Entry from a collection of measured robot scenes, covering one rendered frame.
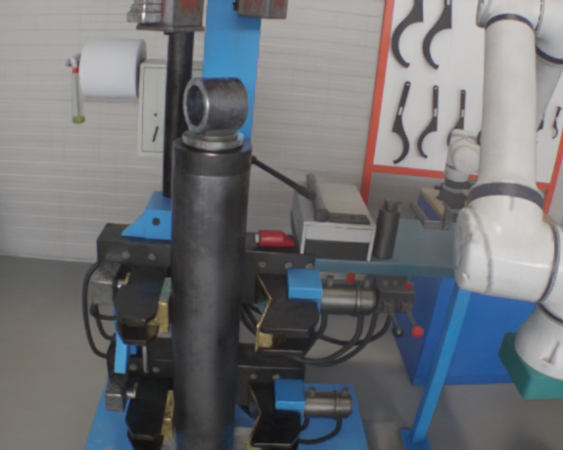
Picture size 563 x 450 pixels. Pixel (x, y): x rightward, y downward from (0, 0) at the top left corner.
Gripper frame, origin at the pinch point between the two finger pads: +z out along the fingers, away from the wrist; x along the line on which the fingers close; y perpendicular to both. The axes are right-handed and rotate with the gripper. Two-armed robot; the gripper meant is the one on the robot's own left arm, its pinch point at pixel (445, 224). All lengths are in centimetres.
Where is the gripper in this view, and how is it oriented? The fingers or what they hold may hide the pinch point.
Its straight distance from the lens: 192.9
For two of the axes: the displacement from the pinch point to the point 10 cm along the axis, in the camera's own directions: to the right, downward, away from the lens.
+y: -9.9, -0.6, -0.9
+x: 0.6, 4.1, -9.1
